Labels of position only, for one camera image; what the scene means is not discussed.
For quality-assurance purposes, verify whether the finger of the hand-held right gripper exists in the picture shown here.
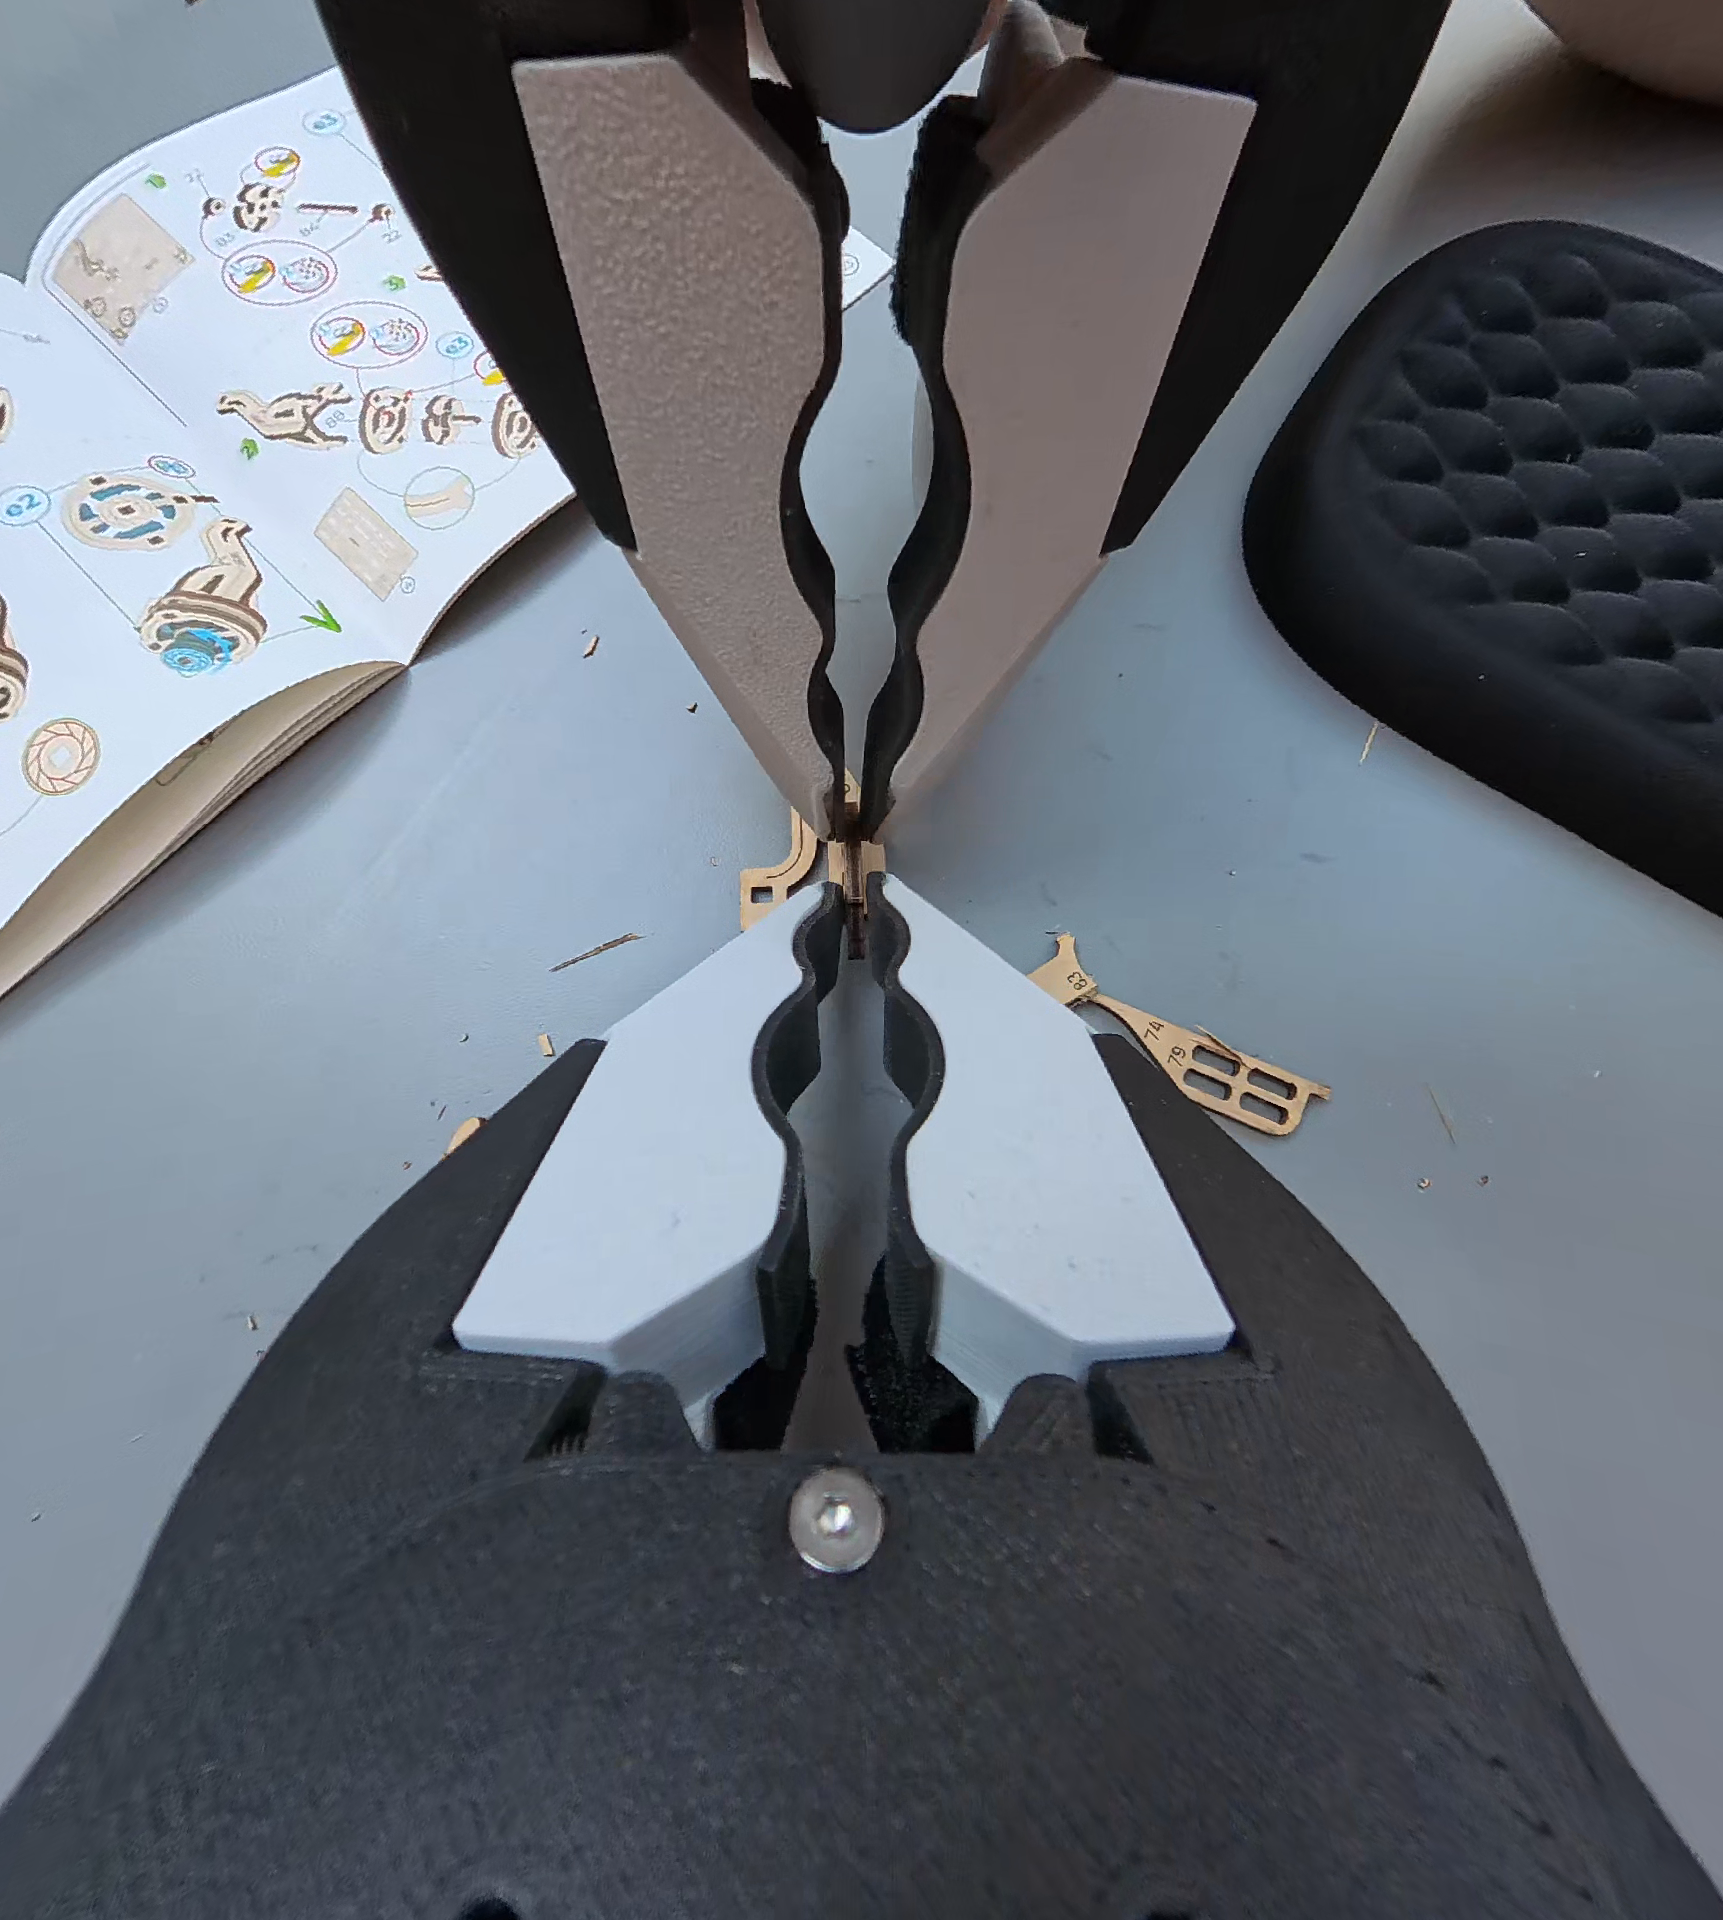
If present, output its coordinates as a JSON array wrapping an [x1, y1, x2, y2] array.
[[509, 53, 853, 833], [857, 60, 1247, 833]]

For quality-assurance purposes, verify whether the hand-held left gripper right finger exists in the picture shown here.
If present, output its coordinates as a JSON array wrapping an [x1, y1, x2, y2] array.
[[865, 873, 1237, 1422]]

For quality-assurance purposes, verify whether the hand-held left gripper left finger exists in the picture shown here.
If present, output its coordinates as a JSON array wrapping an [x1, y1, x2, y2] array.
[[453, 881, 857, 1430]]

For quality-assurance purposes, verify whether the open instruction booklet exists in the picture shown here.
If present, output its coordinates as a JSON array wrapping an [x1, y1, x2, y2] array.
[[0, 96, 895, 1085]]

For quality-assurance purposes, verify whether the person's right forearm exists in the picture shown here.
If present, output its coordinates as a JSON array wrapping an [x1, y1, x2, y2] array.
[[1525, 0, 1723, 125]]

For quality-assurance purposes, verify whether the wooden frame offcut with slots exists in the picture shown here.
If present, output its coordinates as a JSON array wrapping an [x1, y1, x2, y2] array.
[[1025, 929, 1331, 1146]]

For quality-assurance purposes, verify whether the black padded wrist rest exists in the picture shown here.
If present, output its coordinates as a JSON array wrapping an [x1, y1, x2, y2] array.
[[1239, 218, 1723, 965]]

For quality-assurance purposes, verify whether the small dark-edged wooden model part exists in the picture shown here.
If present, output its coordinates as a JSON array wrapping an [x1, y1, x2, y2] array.
[[831, 771, 887, 961]]

